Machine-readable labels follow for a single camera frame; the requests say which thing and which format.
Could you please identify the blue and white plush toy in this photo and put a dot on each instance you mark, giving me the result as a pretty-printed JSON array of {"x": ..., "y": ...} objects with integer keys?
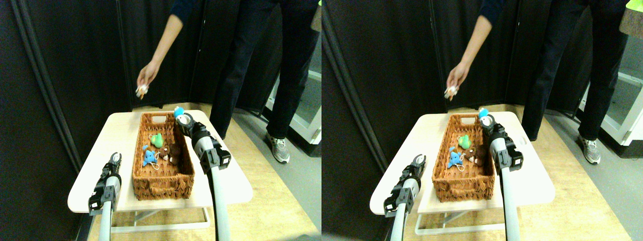
[
  {"x": 178, "y": 112},
  {"x": 483, "y": 113}
]

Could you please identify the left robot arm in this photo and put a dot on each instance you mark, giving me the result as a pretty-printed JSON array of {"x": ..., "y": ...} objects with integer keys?
[
  {"x": 105, "y": 221},
  {"x": 397, "y": 226}
]

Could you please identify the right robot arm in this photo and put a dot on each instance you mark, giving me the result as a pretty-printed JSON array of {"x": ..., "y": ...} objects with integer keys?
[
  {"x": 507, "y": 211},
  {"x": 218, "y": 211}
]

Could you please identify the person's hand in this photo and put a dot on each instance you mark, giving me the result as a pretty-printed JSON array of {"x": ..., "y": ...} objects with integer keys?
[
  {"x": 146, "y": 78},
  {"x": 457, "y": 79}
]

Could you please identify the green plush toy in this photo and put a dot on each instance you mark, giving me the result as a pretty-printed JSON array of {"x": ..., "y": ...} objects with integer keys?
[
  {"x": 156, "y": 141},
  {"x": 464, "y": 142}
]

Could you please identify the low white table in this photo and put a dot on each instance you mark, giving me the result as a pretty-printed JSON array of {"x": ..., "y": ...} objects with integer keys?
[
  {"x": 115, "y": 135},
  {"x": 419, "y": 135}
]

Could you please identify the brown wicker basket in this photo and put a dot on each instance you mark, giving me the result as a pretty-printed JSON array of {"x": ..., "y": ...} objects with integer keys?
[
  {"x": 163, "y": 181},
  {"x": 459, "y": 183}
]

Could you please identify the grey curtain stand pole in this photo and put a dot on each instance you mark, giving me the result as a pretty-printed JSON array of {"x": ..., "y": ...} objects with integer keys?
[
  {"x": 357, "y": 100},
  {"x": 44, "y": 75}
]

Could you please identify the person's legs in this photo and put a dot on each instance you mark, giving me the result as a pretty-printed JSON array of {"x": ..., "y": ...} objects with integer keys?
[
  {"x": 251, "y": 50},
  {"x": 562, "y": 50}
]

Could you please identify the white shelf unit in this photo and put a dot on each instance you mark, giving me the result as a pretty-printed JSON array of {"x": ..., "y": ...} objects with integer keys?
[
  {"x": 306, "y": 100},
  {"x": 623, "y": 100}
]

